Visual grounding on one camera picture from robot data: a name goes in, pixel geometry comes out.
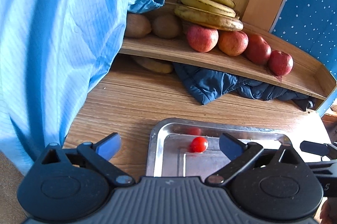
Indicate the blue dotted fabric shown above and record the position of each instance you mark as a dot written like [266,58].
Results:
[311,26]

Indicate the pale red apple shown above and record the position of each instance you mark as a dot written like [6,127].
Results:
[202,39]

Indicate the yellow middle banana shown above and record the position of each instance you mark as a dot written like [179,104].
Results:
[210,6]

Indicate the small red apple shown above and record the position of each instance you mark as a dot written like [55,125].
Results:
[280,63]

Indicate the dark blue jacket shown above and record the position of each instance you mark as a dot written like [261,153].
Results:
[206,85]

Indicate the curved wooden shelf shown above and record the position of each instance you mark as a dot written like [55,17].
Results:
[308,75]

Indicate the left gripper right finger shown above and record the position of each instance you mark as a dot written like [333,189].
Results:
[270,184]

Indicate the spotted bottom banana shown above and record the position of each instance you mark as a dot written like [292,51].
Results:
[208,19]

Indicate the left brown kiwi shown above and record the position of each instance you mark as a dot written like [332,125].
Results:
[137,26]

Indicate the brown kiwi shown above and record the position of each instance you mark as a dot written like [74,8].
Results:
[166,26]
[137,26]

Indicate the right brown kiwi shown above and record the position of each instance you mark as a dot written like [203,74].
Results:
[166,26]

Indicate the potato under shelf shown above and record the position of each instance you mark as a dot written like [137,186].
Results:
[154,65]

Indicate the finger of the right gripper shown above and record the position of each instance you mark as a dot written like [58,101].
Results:
[328,150]

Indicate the orange red apple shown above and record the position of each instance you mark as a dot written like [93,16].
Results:
[233,43]

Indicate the dark red apple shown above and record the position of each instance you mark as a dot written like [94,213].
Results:
[258,51]

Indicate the light blue garment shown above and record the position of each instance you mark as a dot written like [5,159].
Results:
[53,53]

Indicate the silver metal tray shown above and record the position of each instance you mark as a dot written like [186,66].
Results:
[170,139]

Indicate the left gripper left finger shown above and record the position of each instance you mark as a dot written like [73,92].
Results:
[69,184]

